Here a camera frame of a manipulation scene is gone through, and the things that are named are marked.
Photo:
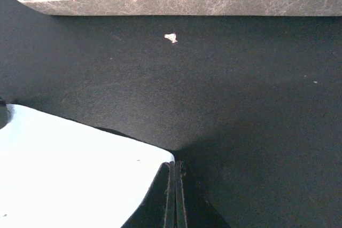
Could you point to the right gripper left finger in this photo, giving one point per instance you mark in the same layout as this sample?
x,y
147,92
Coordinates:
x,y
158,206

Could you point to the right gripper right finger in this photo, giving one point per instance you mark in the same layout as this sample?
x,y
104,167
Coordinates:
x,y
193,210

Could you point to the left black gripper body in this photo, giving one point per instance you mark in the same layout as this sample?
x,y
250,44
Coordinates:
x,y
4,114

